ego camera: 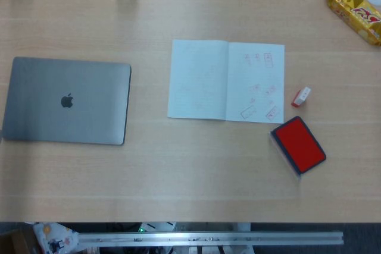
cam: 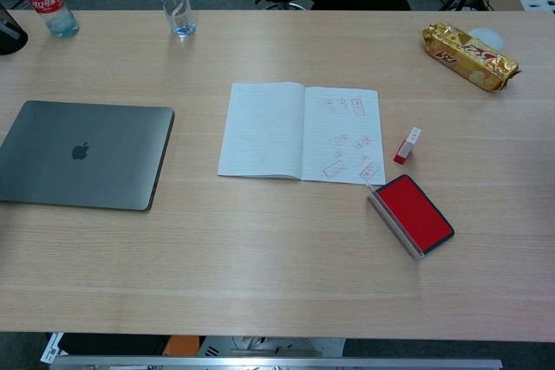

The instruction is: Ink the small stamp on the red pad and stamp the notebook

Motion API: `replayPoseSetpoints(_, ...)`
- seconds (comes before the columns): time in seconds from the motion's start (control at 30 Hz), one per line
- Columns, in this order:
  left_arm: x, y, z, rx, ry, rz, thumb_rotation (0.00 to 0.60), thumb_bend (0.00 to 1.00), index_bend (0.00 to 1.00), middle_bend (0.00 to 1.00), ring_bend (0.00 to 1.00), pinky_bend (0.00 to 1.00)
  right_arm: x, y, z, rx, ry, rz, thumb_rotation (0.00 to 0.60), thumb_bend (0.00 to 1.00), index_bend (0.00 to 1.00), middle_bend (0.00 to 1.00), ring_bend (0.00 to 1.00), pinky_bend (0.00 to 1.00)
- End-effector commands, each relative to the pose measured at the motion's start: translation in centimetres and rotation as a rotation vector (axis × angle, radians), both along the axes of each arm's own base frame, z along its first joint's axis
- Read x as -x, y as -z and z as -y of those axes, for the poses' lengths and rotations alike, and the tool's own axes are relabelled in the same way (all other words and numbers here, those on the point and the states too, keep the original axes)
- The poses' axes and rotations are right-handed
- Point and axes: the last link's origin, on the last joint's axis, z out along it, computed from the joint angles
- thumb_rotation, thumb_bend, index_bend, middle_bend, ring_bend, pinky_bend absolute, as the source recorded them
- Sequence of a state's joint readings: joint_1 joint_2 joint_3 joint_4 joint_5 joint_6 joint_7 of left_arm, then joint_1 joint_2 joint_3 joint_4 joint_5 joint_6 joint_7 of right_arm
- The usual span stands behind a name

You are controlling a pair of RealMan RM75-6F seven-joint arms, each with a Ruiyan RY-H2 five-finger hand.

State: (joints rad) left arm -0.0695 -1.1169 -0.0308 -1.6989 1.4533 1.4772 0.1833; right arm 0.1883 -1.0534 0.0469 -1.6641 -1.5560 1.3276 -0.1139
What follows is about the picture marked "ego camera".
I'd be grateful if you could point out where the small red white stamp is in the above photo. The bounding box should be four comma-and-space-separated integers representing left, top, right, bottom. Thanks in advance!
291, 86, 313, 108

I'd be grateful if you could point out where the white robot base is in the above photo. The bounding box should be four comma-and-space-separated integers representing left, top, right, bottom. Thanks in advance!
139, 221, 177, 233

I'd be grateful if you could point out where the open white notebook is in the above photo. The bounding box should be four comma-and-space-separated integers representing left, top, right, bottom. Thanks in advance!
167, 39, 285, 124

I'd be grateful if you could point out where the red ink pad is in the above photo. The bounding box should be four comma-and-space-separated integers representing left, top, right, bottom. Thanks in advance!
269, 115, 327, 181

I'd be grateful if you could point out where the grey closed laptop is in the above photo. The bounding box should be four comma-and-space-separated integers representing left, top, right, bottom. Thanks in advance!
1, 56, 132, 146

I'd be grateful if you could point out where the white printed bag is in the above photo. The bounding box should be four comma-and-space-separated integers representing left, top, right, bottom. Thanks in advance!
32, 222, 80, 254

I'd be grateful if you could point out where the yellow snack packet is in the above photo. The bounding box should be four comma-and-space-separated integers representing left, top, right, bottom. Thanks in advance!
323, 0, 381, 47

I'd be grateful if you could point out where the brown cardboard box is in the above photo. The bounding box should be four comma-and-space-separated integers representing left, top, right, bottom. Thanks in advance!
0, 227, 36, 254

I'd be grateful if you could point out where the aluminium rail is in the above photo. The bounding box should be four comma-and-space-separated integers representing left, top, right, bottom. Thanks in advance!
77, 230, 345, 248

